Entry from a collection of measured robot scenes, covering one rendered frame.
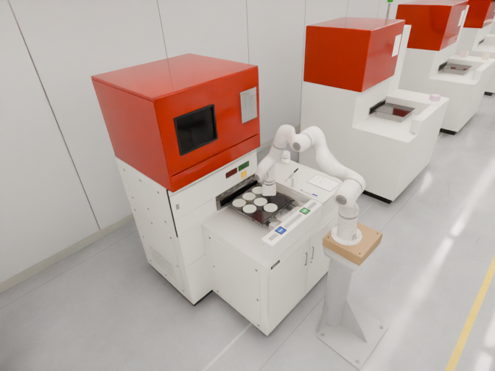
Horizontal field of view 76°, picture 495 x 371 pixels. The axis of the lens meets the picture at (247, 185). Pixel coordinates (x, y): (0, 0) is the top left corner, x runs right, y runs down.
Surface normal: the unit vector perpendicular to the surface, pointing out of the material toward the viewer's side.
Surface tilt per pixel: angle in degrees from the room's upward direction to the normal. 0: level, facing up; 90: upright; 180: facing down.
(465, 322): 0
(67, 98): 90
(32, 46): 90
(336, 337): 0
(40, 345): 0
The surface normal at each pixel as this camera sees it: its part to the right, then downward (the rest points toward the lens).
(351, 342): -0.04, -0.83
